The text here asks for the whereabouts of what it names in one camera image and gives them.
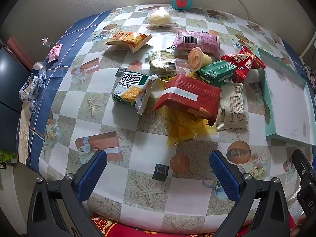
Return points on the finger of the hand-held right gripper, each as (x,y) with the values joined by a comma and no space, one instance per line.
(300,160)

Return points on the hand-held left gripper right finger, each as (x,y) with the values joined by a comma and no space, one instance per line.
(226,175)

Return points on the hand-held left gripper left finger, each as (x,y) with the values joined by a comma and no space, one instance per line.
(92,175)

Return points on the yellow snack packet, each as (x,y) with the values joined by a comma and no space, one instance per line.
(185,128)

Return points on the green-rimmed white box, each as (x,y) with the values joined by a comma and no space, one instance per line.
(286,98)

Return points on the red snack packet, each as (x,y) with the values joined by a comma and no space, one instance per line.
(190,96)

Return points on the white green cracker packet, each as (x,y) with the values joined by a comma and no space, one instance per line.
(130,88)

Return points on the green snack packet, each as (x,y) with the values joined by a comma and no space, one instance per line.
(217,72)

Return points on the red candy packet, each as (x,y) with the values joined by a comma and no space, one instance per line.
(244,63)

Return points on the round rice cracker packet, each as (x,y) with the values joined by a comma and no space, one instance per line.
(161,61)

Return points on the pink snack packet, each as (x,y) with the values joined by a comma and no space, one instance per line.
(197,40)

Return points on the bread bun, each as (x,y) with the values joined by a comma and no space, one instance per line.
(160,17)

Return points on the checkered patterned tablecloth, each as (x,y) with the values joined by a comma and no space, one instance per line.
(118,133)

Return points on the cream white snack packet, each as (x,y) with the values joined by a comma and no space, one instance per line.
(232,108)

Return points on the red printed cloth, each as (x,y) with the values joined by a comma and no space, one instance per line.
(138,232)

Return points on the white cabinet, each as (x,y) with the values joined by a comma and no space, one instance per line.
(11,197)

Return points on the green object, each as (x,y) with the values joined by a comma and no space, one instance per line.
(7,156)

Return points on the crumpled blue white packet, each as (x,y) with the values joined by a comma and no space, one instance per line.
(32,86)

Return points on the yellow jelly cup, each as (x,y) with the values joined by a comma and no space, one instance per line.
(196,57)

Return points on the dark furniture panel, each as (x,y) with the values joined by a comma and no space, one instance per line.
(9,84)

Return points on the small pink packet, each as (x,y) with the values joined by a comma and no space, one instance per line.
(54,52)

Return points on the orange snack packet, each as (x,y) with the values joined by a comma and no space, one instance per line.
(126,39)

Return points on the silver wrapper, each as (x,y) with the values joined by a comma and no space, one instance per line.
(46,42)

